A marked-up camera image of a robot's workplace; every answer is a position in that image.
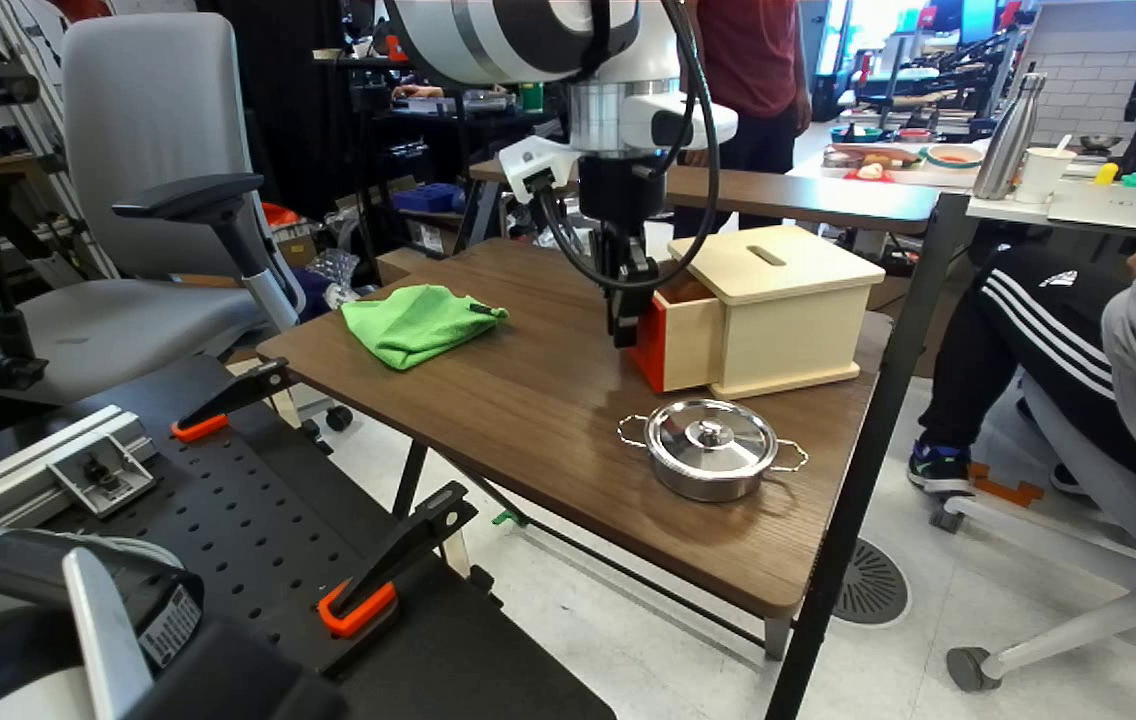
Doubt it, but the wooden box with slot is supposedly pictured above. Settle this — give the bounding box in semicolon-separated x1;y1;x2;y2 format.
673;221;888;400

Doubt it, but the grey metal mount plate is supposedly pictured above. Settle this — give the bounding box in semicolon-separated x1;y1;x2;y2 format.
50;438;162;516

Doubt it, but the seated person in grey hoodie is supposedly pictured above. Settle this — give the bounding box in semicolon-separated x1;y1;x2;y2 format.
905;218;1136;497

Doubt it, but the white office chair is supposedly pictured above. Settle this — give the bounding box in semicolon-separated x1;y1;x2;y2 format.
928;385;1136;695

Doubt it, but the aluminium extrusion rail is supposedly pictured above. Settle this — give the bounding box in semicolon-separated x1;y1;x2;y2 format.
0;400;144;526

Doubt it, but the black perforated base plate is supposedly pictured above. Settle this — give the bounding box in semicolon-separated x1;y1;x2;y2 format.
59;353;621;720

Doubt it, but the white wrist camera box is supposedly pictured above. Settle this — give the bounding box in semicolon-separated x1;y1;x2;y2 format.
497;133;586;208

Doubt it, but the plate with food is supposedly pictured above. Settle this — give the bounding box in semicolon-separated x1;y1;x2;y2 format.
819;141;923;178

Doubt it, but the steel pot with lid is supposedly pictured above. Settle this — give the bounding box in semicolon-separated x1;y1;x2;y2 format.
611;392;814;508

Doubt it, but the round floor drain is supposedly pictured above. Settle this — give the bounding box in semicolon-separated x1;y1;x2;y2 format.
833;537;912;628

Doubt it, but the standing person in maroon shirt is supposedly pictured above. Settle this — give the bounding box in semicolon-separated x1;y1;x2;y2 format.
694;0;817;178

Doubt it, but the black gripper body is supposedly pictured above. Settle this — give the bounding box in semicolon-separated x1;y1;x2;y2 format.
575;151;664;293

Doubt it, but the grey office chair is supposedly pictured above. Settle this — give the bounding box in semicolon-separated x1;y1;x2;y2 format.
0;13;311;404

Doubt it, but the black clamp with orange handle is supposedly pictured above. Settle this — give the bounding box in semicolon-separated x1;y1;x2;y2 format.
169;357;298;450
318;480;480;643

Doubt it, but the red-front wooden drawer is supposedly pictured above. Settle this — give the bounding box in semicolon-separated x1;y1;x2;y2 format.
630;277;729;396

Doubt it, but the green microfiber cloth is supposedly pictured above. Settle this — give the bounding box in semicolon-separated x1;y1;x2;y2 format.
336;281;511;377

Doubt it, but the steel water bottle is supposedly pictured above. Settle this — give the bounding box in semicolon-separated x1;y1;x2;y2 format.
969;64;1050;204

